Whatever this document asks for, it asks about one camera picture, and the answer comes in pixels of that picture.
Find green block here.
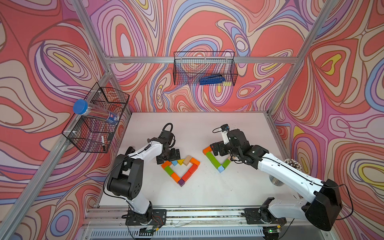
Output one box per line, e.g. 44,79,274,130
164,166,175,177
211,158,222,169
222,159,232,169
206,152,217,163

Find green block bottom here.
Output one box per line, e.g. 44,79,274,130
164,166,175,177

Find natural wood block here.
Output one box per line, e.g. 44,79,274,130
183,155,193,166

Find light blue cube block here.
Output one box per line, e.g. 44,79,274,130
218,166,225,173

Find red block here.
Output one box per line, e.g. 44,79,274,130
182,171,192,182
188,164,198,175

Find purple cube block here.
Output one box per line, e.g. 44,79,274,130
178,179,185,187

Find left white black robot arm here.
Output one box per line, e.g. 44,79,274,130
103,123,181,217

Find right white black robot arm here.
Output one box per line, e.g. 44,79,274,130
210,142,343,232

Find black stapler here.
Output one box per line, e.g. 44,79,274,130
125,146,136,156

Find white marker in basket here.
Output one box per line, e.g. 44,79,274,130
101,135,106,152

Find blue black tool in basket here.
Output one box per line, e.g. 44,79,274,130
199,74,226,85

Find cup of pencils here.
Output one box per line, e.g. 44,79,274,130
269,158,303,187

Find clear bottle blue cap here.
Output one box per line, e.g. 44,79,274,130
73,100,119,125

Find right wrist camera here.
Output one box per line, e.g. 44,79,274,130
220,124,230,145

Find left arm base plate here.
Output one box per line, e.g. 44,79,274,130
125,209,167,227

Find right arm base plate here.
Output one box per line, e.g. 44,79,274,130
241,208,287,225

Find left black wire basket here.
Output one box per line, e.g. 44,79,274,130
62,83,130,153

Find black wire basket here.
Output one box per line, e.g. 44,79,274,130
173,50,238,86
62,83,130,153

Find back black wire basket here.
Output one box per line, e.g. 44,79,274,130
173,50,238,86

